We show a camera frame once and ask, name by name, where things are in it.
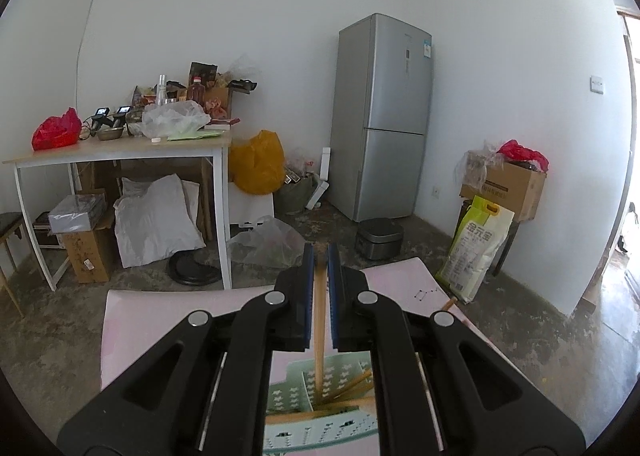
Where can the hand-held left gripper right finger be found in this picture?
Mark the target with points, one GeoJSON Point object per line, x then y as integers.
{"type": "Point", "coordinates": [332, 296]}

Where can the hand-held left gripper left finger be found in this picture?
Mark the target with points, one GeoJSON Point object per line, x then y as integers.
{"type": "Point", "coordinates": [310, 286]}

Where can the mint green utensil holder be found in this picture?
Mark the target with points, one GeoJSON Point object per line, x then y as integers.
{"type": "Point", "coordinates": [287, 386]}

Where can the bundle of wooden chopsticks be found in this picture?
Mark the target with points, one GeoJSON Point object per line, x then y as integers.
{"type": "Point", "coordinates": [350, 402]}

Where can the crumpled clear plastic bag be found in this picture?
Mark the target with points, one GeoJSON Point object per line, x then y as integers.
{"type": "Point", "coordinates": [265, 243]}

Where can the dark rice cooker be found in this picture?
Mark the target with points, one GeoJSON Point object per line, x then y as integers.
{"type": "Point", "coordinates": [380, 238]}

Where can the green cloth bag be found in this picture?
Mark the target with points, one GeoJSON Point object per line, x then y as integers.
{"type": "Point", "coordinates": [297, 196]}

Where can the white storage box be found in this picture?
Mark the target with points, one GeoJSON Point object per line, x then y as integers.
{"type": "Point", "coordinates": [250, 208]}

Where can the white plastic panel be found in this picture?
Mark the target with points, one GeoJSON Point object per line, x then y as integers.
{"type": "Point", "coordinates": [320, 181]}

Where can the black round pan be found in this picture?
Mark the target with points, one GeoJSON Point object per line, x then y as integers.
{"type": "Point", "coordinates": [192, 271]}

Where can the yellow plastic bag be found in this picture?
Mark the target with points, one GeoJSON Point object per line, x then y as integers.
{"type": "Point", "coordinates": [257, 163]}

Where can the white and yellow rice bag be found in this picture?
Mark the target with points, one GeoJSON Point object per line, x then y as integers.
{"type": "Point", "coordinates": [475, 246]}

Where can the pink balloon print tablecloth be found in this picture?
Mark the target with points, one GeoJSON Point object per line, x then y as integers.
{"type": "Point", "coordinates": [160, 321]}

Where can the white woven sack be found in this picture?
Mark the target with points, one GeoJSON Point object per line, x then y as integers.
{"type": "Point", "coordinates": [155, 221]}

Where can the silver refrigerator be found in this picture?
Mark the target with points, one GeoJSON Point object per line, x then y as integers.
{"type": "Point", "coordinates": [380, 121]}

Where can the green paper sheet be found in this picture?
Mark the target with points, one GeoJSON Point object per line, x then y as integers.
{"type": "Point", "coordinates": [195, 135]}

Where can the open cardboard box with clutter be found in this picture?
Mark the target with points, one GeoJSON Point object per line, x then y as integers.
{"type": "Point", "coordinates": [217, 101]}

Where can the large cardboard box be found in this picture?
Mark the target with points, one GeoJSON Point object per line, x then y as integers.
{"type": "Point", "coordinates": [515, 191]}

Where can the white plastic bag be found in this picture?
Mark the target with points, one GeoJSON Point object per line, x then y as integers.
{"type": "Point", "coordinates": [172, 118]}

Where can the brown bottle with red cap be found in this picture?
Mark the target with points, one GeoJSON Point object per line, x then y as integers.
{"type": "Point", "coordinates": [196, 93]}

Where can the small cardboard box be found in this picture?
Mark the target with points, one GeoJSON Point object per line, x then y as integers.
{"type": "Point", "coordinates": [87, 256]}

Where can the white side table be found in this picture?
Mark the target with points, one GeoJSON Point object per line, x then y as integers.
{"type": "Point", "coordinates": [125, 148]}

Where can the red plastic bag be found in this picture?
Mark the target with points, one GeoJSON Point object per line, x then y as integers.
{"type": "Point", "coordinates": [56, 131]}
{"type": "Point", "coordinates": [522, 153]}

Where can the plastic wrapped flat box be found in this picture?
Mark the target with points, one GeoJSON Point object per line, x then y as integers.
{"type": "Point", "coordinates": [77, 213]}

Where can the clear glass bottle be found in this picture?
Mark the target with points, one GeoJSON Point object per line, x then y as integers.
{"type": "Point", "coordinates": [161, 91]}

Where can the metal bowl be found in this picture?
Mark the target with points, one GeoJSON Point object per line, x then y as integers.
{"type": "Point", "coordinates": [110, 133]}

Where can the black handheld device with screen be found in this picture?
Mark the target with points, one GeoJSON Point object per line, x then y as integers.
{"type": "Point", "coordinates": [122, 115]}
{"type": "Point", "coordinates": [101, 117]}

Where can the wooden chair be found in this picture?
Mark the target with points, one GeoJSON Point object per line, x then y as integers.
{"type": "Point", "coordinates": [9, 226]}

